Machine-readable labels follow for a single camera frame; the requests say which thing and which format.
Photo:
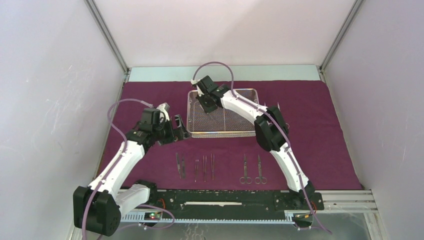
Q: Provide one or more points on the right corner aluminium post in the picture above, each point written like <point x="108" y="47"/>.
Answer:
<point x="354" y="10"/>

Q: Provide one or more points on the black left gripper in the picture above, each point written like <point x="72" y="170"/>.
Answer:
<point x="175" y="135"/>

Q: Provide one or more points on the aluminium frame rail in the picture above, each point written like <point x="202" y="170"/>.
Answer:
<point x="184" y="202"/>

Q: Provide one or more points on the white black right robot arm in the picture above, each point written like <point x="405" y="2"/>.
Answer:
<point x="270" y="132"/>

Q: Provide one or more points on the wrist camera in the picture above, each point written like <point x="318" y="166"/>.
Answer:
<point x="154" y="119"/>
<point x="205" y="84"/>

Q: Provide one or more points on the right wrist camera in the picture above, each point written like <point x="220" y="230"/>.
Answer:
<point x="205" y="84"/>

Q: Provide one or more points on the corner aluminium post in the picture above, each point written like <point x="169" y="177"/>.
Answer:
<point x="354" y="10"/>
<point x="107" y="34"/>

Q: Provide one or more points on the left corner aluminium post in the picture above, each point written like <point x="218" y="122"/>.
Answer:
<point x="107" y="34"/>

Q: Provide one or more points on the grey cable duct strip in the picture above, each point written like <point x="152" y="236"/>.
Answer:
<point x="143" y="217"/>

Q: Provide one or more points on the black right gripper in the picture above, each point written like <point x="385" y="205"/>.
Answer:
<point x="206" y="109"/>

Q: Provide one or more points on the steel instrument tray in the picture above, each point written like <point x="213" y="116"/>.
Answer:
<point x="221" y="123"/>

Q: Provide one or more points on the steel forceps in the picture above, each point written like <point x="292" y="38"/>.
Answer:
<point x="245" y="179"/>
<point x="260" y="179"/>

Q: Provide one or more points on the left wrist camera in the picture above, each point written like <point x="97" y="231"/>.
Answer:
<point x="154" y="119"/>

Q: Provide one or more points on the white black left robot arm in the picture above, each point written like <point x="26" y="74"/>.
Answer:
<point x="99" y="207"/>

